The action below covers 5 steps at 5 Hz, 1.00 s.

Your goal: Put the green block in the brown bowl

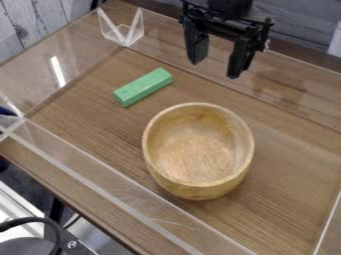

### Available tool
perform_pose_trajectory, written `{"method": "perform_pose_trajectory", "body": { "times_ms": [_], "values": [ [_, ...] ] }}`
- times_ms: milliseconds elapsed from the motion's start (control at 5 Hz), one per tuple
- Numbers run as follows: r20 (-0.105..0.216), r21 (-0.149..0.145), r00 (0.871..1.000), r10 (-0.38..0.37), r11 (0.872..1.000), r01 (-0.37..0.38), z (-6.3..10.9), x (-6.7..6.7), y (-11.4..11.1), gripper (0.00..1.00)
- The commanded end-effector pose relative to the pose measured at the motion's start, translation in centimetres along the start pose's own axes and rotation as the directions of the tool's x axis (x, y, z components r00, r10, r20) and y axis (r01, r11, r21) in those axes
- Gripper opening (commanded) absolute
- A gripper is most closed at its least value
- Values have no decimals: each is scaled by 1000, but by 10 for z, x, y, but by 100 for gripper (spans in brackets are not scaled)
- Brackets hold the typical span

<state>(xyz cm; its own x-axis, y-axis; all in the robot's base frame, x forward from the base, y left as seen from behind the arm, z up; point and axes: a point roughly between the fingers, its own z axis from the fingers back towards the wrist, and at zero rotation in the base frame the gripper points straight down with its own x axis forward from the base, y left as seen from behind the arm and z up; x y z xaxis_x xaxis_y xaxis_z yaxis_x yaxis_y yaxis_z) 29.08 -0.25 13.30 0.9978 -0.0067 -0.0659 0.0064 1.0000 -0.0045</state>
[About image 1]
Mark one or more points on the clear acrylic tray enclosure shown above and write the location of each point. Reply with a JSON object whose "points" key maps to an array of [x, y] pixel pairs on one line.
{"points": [[76, 141]]}

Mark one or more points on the green rectangular block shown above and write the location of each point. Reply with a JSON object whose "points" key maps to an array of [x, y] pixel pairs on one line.
{"points": [[143, 86]]}

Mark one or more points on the brown wooden bowl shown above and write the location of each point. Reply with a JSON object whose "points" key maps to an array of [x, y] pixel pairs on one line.
{"points": [[198, 147]]}

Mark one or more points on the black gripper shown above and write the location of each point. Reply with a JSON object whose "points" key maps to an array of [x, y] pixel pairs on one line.
{"points": [[229, 19]]}

